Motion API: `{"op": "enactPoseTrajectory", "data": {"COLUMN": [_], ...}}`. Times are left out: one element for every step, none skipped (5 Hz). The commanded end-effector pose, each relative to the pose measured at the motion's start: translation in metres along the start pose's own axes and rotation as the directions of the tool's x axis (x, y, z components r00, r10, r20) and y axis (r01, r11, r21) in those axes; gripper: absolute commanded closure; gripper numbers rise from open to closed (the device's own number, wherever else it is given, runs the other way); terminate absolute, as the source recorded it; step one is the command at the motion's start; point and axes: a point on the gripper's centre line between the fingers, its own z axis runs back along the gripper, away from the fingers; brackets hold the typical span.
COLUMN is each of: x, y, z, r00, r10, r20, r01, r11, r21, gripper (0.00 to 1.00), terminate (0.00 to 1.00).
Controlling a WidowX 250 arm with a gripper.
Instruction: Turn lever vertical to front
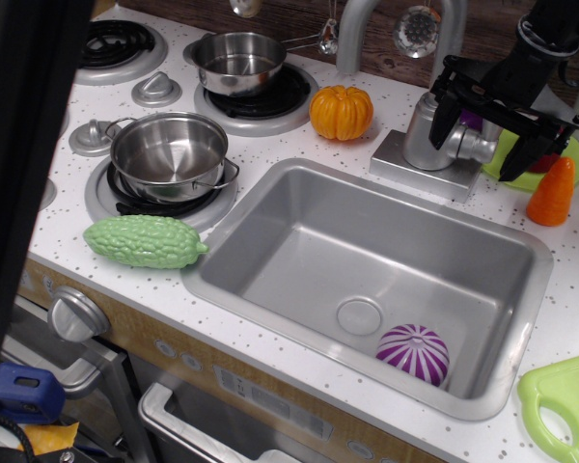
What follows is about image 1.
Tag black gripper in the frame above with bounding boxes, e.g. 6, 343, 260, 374
428, 55, 579, 181

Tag silver faucet lever handle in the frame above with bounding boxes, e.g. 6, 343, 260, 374
481, 119, 503, 143

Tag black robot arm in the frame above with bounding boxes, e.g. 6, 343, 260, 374
428, 1, 579, 181

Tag green toy plate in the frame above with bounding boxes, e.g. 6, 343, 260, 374
482, 129, 579, 192

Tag purple toy eggplant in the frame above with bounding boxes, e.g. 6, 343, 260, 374
459, 109, 483, 132

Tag dark red toy vegetable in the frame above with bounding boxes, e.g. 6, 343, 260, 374
528, 153, 561, 174

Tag silver toy faucet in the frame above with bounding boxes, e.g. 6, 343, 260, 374
336, 1, 481, 203

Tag orange toy carrot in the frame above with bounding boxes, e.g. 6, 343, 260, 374
526, 157, 576, 227

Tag hanging steel slotted spoon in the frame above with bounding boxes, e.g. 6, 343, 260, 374
393, 1, 441, 59

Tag orange toy pumpkin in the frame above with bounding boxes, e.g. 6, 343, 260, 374
309, 85, 373, 141

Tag silver toy sink basin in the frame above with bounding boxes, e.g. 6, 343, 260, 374
182, 159, 553, 421

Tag hanging steel small spoon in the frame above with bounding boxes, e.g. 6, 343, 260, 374
317, 0, 339, 56

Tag rear right stove burner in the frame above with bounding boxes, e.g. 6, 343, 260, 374
194, 64, 319, 137

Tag stove burner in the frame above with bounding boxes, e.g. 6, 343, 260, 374
194, 64, 319, 137
74, 19, 168, 86
85, 158, 237, 232

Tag purple white striped toy onion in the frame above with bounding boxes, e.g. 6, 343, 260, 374
375, 324, 450, 387

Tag steel saucepan rear burner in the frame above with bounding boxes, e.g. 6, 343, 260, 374
182, 32, 293, 97

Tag hanging steel ladle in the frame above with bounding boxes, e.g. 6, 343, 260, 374
229, 0, 263, 18

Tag light green cutting board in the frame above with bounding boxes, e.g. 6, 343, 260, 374
517, 356, 579, 462

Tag steel pot front burner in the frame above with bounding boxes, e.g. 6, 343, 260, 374
109, 112, 239, 204

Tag silver stove knob rear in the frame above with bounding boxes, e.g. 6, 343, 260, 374
131, 71, 182, 108

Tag silver stove knob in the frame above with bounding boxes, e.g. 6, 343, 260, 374
69, 119, 122, 157
131, 71, 182, 108

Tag green toy bitter melon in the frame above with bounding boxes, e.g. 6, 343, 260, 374
83, 215, 209, 269

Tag rear left stove burner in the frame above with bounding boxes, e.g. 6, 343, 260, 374
74, 19, 168, 86

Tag front right stove burner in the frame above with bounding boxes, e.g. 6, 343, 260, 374
85, 158, 237, 232

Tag silver stove knob front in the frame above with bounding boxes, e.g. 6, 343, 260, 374
69, 119, 122, 157

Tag silver oven front knob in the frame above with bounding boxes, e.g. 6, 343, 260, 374
47, 286, 111, 343

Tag blue clamp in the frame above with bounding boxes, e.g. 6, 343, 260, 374
0, 363, 66, 424

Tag yellow cloth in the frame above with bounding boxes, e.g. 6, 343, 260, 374
24, 422, 79, 455

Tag silver dishwasher door handle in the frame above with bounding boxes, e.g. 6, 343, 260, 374
138, 382, 294, 462

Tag black foreground frame post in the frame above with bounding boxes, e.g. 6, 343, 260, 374
0, 1, 95, 347

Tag silver oven door handle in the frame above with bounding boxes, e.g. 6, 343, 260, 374
0, 293, 129, 401

